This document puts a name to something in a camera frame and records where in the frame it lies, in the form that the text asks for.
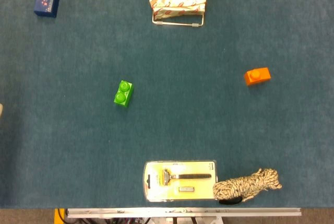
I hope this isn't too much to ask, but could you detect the yellow bracket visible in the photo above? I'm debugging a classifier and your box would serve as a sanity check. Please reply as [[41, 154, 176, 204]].
[[54, 208, 66, 224]]

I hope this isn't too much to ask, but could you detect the paper package with red ovals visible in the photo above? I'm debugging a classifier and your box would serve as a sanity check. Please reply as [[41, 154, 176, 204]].
[[149, 0, 207, 21]]

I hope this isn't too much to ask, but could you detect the green toy brick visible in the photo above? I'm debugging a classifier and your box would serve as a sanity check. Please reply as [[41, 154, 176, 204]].
[[113, 79, 134, 108]]

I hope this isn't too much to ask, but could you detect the speckled rope bundle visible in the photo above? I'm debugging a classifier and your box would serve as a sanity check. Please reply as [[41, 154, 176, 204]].
[[212, 168, 283, 202]]

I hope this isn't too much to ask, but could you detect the aluminium profile rail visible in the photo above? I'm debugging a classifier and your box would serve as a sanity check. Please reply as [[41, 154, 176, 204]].
[[65, 207, 302, 219]]

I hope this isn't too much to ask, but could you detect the razor blister pack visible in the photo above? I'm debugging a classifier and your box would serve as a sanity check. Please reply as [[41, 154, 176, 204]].
[[143, 159, 218, 203]]

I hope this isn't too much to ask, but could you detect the orange toy brick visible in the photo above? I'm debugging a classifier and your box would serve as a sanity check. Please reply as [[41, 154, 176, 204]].
[[244, 67, 272, 87]]

